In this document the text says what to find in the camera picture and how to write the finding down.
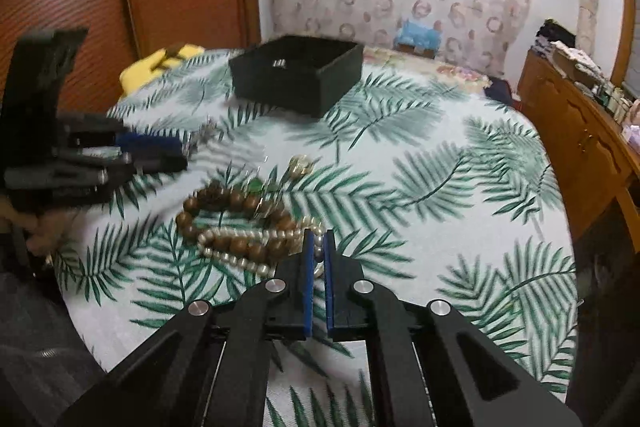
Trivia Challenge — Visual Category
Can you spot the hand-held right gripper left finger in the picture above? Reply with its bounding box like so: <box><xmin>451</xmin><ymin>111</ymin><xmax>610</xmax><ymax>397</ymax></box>
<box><xmin>55</xmin><ymin>228</ymin><xmax>317</xmax><ymax>427</ymax></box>

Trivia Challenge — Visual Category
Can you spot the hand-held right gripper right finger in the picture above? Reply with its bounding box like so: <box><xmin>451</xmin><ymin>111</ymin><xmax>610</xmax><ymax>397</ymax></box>
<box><xmin>324</xmin><ymin>228</ymin><xmax>585</xmax><ymax>427</ymax></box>

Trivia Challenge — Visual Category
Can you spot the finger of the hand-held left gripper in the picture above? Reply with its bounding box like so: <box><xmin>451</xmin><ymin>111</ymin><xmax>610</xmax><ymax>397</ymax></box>
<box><xmin>70</xmin><ymin>129</ymin><xmax>184</xmax><ymax>158</ymax></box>
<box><xmin>100</xmin><ymin>154</ymin><xmax>190</xmax><ymax>204</ymax></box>

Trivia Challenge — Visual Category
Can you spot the silver chain earring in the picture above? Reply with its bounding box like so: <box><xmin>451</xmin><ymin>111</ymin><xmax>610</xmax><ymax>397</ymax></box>
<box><xmin>183</xmin><ymin>121</ymin><xmax>222</xmax><ymax>158</ymax></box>

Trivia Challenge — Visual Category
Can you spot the white pearl necklace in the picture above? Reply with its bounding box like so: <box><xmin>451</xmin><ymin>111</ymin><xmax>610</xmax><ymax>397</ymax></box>
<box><xmin>197</xmin><ymin>215</ymin><xmax>327</xmax><ymax>279</ymax></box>

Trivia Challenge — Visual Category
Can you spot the black jewelry box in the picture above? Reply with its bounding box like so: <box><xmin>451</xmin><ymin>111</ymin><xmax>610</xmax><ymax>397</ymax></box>
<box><xmin>228</xmin><ymin>35</ymin><xmax>365</xmax><ymax>118</ymax></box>

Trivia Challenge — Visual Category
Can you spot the person's left hand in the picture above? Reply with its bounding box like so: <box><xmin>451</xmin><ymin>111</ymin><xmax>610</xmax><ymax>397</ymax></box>
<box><xmin>0</xmin><ymin>202</ymin><xmax>77</xmax><ymax>255</ymax></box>

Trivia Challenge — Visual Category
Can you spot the yellow cloth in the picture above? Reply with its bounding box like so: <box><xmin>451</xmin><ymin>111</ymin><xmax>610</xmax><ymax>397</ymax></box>
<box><xmin>119</xmin><ymin>44</ymin><xmax>206</xmax><ymax>96</ymax></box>

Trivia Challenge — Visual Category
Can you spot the floral blanket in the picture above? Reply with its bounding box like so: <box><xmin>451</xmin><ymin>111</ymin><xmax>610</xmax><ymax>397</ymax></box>
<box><xmin>362</xmin><ymin>46</ymin><xmax>492</xmax><ymax>94</ymax></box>

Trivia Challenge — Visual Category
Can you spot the dark blue cloth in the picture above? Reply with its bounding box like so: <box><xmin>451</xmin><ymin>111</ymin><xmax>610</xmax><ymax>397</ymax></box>
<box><xmin>484</xmin><ymin>76</ymin><xmax>517</xmax><ymax>110</ymax></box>

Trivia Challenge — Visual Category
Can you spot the blue plastic bag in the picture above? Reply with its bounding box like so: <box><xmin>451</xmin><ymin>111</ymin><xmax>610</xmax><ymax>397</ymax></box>
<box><xmin>394</xmin><ymin>19</ymin><xmax>444</xmax><ymax>54</ymax></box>

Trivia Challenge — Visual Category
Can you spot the wooden cabinet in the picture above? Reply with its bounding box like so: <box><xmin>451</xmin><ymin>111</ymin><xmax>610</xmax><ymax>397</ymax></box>
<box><xmin>517</xmin><ymin>49</ymin><xmax>640</xmax><ymax>242</ymax></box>

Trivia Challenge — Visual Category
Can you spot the stack of folded clothes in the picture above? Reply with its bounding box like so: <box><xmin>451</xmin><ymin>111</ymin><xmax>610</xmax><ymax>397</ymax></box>
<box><xmin>531</xmin><ymin>19</ymin><xmax>581</xmax><ymax>60</ymax></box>

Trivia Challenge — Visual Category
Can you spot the row of small bottles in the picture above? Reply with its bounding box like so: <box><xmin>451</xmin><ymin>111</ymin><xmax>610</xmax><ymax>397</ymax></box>
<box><xmin>575</xmin><ymin>74</ymin><xmax>640</xmax><ymax>142</ymax></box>

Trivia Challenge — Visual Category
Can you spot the brown wooden bead bracelet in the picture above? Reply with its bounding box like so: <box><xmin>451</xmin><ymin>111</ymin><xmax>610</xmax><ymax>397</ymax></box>
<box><xmin>175</xmin><ymin>179</ymin><xmax>302</xmax><ymax>266</ymax></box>

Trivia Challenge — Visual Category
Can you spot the gold ring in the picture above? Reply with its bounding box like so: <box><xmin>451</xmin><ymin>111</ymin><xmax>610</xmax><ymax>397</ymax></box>
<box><xmin>288</xmin><ymin>155</ymin><xmax>316</xmax><ymax>178</ymax></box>

